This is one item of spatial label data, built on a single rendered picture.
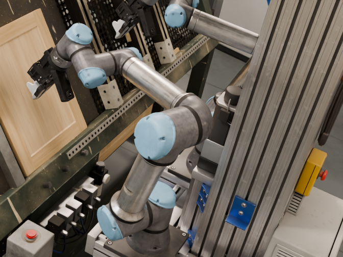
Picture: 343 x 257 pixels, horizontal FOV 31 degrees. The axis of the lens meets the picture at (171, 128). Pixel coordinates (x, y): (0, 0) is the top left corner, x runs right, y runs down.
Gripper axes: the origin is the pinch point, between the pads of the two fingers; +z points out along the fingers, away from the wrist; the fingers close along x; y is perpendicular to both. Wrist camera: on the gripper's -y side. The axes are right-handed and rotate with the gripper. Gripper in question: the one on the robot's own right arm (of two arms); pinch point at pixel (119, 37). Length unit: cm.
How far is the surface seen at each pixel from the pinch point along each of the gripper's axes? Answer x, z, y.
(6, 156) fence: 39, 48, -10
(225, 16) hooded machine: -295, 96, 33
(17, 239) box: 60, 46, -40
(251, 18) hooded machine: -294, 78, 16
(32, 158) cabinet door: 25, 53, -14
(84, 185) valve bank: 2, 62, -33
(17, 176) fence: 37, 53, -18
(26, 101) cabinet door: 19.2, 41.9, 5.4
